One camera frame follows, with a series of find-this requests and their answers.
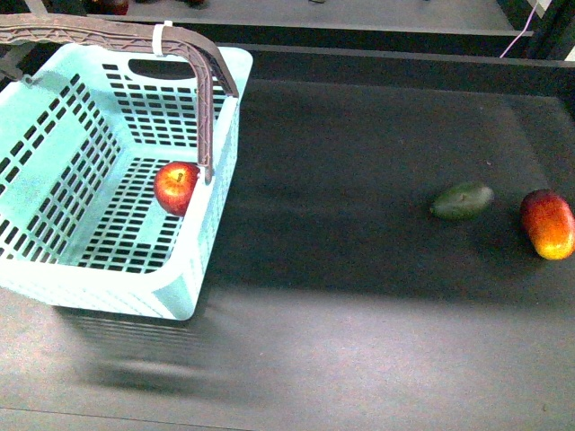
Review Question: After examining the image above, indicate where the red yellow apple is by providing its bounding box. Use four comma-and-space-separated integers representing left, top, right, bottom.
154, 162, 200, 217

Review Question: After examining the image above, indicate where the light blue plastic basket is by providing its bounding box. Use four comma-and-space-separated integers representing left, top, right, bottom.
1, 45, 241, 321

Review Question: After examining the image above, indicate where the brown basket handle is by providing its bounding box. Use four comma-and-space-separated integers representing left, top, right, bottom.
1, 13, 239, 184

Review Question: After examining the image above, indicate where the dark red apple front left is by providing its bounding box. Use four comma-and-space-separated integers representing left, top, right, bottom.
91, 0, 129, 16

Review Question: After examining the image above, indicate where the black display tray near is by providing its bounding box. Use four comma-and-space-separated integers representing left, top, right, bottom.
1, 46, 574, 430

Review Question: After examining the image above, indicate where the black display tray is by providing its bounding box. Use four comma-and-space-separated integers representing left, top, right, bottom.
1, 46, 574, 430
22, 0, 535, 53

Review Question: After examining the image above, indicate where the green avocado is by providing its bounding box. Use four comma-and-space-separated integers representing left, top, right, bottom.
429, 181, 494, 221

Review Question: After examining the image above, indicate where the black display tray far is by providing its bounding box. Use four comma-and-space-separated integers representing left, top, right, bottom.
22, 0, 535, 53

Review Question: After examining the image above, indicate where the red orange mango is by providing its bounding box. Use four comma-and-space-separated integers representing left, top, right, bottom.
520, 189, 574, 260

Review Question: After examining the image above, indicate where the black perforated shelf post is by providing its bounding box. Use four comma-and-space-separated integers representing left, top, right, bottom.
525, 0, 574, 61

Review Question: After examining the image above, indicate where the pink cable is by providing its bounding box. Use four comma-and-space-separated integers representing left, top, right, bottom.
499, 0, 540, 58

